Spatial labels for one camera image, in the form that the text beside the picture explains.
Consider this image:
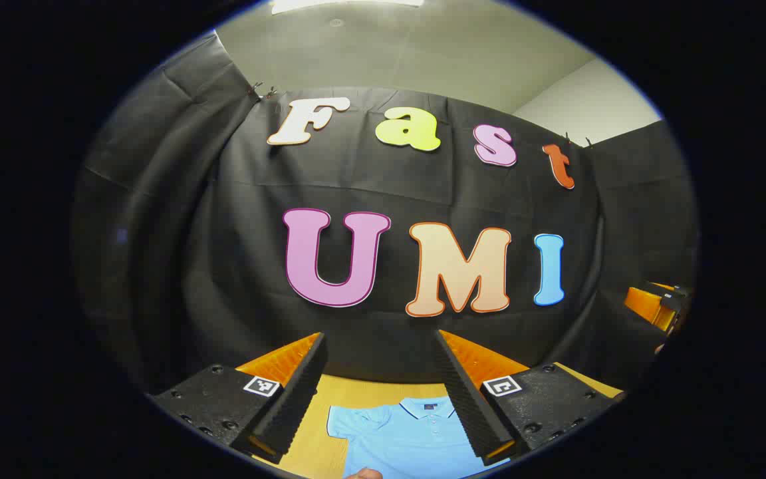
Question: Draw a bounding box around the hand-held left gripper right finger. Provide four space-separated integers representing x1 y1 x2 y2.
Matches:
434 329 624 466

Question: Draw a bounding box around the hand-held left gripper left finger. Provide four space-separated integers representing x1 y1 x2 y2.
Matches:
149 331 329 465

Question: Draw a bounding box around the light blue T-shirt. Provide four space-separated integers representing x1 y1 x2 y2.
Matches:
326 397 511 479

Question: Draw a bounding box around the black backdrop cloth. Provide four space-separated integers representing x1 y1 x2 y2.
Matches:
70 30 700 400

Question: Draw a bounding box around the ceiling light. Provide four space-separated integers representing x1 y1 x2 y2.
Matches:
270 0 425 15

